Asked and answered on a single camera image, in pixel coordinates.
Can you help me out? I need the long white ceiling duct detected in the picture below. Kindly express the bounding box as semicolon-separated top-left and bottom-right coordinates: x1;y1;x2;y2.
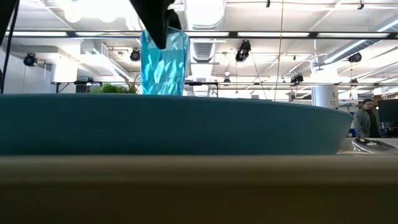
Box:
323;18;398;65

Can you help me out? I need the white ceiling vent grille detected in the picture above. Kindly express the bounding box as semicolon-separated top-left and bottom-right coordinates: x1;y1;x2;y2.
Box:
189;39;218;65

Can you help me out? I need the blue faceted plastic cup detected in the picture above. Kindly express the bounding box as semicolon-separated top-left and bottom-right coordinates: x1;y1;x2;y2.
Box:
139;27;190;96

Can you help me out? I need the white round air duct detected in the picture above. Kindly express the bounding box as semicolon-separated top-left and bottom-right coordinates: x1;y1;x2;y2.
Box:
183;0;226;30

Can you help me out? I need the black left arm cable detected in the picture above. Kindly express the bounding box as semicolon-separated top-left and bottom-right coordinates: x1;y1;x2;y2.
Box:
0;0;20;95

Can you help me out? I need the person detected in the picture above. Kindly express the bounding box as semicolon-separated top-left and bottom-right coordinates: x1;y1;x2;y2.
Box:
353;98;383;139

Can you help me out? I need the small black monitor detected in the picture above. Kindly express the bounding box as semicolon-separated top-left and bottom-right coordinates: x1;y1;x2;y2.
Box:
377;98;398;128

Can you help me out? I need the long ceiling light strip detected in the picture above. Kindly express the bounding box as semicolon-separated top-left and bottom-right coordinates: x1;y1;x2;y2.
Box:
0;30;398;40

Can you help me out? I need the blue round plate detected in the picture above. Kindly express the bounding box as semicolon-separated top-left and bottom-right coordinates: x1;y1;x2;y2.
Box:
0;93;354;156

